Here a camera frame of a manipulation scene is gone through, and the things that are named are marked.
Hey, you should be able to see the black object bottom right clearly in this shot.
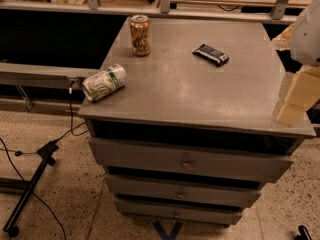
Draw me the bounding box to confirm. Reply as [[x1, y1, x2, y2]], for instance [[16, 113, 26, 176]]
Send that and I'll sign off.
[[295, 225, 312, 240]]

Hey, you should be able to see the grey metal rail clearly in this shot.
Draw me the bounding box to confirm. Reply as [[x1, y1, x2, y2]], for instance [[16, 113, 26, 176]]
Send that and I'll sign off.
[[0, 63, 98, 90]]

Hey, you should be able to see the bottom grey drawer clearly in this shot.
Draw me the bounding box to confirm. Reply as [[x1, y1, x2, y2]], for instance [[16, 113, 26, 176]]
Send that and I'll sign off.
[[114, 198, 242, 225]]

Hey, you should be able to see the brown patterned drink can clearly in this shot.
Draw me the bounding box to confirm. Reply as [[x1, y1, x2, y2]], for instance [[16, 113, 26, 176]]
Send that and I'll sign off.
[[130, 14, 151, 56]]

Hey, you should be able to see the top grey drawer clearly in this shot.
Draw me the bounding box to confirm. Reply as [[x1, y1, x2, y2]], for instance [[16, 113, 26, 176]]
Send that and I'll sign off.
[[89, 138, 293, 182]]

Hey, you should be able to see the grey drawer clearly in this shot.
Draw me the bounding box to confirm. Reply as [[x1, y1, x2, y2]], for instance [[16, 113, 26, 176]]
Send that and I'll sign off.
[[89, 138, 293, 182], [114, 198, 242, 225], [105, 174, 261, 208]]

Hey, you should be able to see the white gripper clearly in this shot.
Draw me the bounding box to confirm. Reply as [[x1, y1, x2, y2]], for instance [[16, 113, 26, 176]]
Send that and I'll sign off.
[[271, 0, 320, 126]]

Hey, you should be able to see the grey drawer cabinet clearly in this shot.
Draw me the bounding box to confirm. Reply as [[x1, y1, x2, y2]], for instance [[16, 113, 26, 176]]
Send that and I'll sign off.
[[79, 19, 314, 213]]

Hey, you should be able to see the grey metal shelf frame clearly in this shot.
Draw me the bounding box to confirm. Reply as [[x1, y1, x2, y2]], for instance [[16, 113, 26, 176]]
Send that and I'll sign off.
[[0, 0, 312, 24]]

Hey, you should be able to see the white green 7up can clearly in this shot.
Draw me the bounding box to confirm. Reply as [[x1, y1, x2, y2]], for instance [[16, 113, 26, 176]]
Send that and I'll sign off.
[[82, 64, 127, 101]]

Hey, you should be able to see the black stand leg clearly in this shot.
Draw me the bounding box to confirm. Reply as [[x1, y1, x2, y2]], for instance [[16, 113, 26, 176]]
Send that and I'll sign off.
[[0, 141, 58, 237]]

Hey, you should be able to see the black floor cable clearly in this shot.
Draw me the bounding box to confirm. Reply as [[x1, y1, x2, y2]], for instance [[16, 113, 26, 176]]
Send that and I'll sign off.
[[0, 80, 90, 240]]

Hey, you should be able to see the middle grey drawer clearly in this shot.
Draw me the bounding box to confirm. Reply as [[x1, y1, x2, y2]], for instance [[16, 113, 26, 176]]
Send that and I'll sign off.
[[105, 174, 261, 208]]

